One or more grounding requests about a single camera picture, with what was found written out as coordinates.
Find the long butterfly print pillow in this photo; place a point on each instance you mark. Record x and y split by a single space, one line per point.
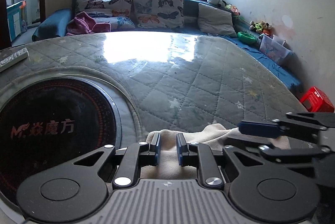
104 8

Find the grey pillow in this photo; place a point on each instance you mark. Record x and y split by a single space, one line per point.
216 20

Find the red plastic stool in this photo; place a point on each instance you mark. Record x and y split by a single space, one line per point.
318 99

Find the round black induction cooktop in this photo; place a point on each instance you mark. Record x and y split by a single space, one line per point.
52 135

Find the colourful small toy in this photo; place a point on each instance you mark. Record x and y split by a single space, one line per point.
232 9

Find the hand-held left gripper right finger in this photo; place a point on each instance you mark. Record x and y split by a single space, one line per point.
179 151

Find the blue corner sofa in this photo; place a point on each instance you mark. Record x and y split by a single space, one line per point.
272 67

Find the blue toy cabinet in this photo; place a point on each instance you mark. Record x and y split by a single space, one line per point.
16 20

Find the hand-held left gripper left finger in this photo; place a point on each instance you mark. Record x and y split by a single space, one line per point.
157 153

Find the brown plush toys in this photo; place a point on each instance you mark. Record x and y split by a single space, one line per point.
259 27

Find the cream knit garment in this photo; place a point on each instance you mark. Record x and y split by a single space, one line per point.
170 169

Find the square butterfly print pillow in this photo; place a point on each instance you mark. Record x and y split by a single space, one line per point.
159 9

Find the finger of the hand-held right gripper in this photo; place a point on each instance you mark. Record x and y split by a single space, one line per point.
285 152
257 129

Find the clear plastic storage box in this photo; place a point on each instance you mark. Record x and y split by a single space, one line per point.
273 50

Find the silver remote control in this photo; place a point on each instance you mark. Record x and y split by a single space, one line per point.
11 59

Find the green bowl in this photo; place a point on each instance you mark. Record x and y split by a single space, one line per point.
247 37

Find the purple cloth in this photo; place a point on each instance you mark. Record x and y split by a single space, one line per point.
83 23

